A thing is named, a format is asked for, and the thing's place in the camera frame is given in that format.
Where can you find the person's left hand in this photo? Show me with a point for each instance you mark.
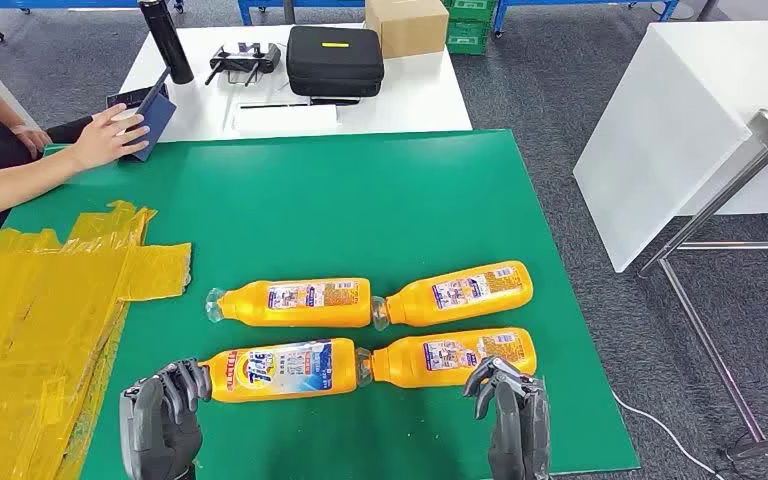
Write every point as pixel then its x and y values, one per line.
pixel 33 140

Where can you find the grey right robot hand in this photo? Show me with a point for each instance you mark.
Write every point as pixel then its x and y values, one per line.
pixel 520 430

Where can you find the person's right hand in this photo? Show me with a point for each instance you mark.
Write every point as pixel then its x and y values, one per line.
pixel 109 139

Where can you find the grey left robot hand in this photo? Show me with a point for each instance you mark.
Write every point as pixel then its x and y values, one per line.
pixel 159 430

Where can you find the orange detergent bottle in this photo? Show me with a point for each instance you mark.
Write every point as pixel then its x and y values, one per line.
pixel 397 364
pixel 417 308
pixel 278 371
pixel 251 311

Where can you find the person's right forearm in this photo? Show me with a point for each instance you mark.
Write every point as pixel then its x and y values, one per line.
pixel 13 185

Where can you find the black smartphone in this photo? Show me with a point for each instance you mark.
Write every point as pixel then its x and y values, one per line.
pixel 122 98

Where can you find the tablet in blue cover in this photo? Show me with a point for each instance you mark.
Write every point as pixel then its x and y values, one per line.
pixel 159 119

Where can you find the black thermos flask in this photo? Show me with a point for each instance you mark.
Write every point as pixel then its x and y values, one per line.
pixel 165 46

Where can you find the black remote controller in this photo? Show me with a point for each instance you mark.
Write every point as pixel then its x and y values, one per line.
pixel 245 60

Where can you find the yellow taped cardboard sheet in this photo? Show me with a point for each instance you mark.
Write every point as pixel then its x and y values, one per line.
pixel 39 318

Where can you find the black stylus pen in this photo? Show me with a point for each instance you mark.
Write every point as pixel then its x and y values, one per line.
pixel 271 104

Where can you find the white paper sheet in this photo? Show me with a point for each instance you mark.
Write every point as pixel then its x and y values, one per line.
pixel 284 120

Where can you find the black zip carry case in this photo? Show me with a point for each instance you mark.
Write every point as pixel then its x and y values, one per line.
pixel 334 66

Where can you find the green table mat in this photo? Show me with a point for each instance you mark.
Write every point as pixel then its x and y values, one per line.
pixel 357 199

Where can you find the brown cardboard box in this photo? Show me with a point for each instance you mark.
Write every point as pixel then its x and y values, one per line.
pixel 407 30

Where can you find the white side table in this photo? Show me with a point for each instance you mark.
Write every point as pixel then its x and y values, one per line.
pixel 656 132

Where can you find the green plastic crate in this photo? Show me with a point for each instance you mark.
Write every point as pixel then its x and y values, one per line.
pixel 470 8
pixel 469 38

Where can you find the blue metal rack frame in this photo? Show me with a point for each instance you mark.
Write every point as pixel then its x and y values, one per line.
pixel 500 16
pixel 245 10
pixel 39 3

